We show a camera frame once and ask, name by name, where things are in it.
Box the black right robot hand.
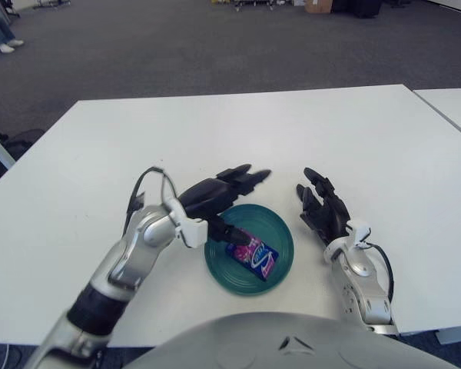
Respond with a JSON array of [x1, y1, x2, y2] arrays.
[[296, 167, 353, 247]]

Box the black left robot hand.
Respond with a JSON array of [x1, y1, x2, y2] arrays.
[[176, 164, 273, 247]]

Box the purple gum pack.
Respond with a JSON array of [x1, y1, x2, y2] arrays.
[[225, 227, 280, 282]]

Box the green round plate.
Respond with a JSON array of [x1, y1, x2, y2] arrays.
[[203, 203, 295, 296]]

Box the silver robot torso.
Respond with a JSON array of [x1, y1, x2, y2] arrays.
[[128, 311, 441, 369]]

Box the wheeled metal cart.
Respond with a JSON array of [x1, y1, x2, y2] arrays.
[[234, 0, 289, 12]]

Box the black cabinet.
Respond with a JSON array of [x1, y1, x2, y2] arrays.
[[341, 0, 383, 19]]

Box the brown cardboard box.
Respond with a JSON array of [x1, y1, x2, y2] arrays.
[[304, 0, 333, 14]]

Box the seated person in jeans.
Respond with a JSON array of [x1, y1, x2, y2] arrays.
[[0, 0, 25, 54]]

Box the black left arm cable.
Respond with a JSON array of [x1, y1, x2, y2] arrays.
[[124, 165, 177, 228]]

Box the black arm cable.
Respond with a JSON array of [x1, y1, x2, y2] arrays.
[[124, 165, 177, 228], [363, 241, 393, 301]]

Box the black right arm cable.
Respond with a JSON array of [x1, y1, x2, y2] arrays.
[[363, 241, 393, 301]]

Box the floor cables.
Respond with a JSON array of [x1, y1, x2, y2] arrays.
[[0, 341, 24, 369]]

